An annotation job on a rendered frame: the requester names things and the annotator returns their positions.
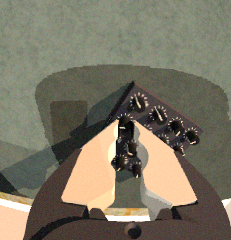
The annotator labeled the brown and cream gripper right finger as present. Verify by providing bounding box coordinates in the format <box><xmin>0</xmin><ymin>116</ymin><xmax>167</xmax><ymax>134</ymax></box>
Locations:
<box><xmin>130</xmin><ymin>120</ymin><xmax>231</xmax><ymax>240</ymax></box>

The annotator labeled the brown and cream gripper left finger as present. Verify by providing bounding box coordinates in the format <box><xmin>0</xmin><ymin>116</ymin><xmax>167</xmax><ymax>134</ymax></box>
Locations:
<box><xmin>22</xmin><ymin>120</ymin><xmax>120</xmax><ymax>240</ymax></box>

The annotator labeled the dark grey knob box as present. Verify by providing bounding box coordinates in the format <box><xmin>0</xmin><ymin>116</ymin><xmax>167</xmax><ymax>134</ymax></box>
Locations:
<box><xmin>99</xmin><ymin>80</ymin><xmax>204</xmax><ymax>178</ymax></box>

